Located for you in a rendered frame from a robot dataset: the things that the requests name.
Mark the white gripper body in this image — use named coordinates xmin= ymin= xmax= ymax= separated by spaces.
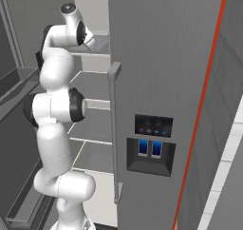
xmin=83 ymin=29 xmax=96 ymax=52

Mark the grey fridge door with dispenser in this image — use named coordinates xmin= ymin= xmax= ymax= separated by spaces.
xmin=107 ymin=0 xmax=230 ymax=230

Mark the grey fridge door with bins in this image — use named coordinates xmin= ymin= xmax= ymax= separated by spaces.
xmin=0 ymin=0 xmax=59 ymax=230

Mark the glass fridge shelf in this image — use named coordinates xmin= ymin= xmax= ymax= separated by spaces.
xmin=70 ymin=29 xmax=111 ymax=56
xmin=66 ymin=98 xmax=112 ymax=134
xmin=68 ymin=69 xmax=111 ymax=84
xmin=67 ymin=137 xmax=114 ymax=171
xmin=71 ymin=167 xmax=115 ymax=177

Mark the grey fridge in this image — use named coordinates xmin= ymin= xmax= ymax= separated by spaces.
xmin=0 ymin=0 xmax=230 ymax=230

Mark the grey fridge door handle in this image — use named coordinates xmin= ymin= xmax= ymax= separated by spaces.
xmin=106 ymin=61 xmax=124 ymax=205

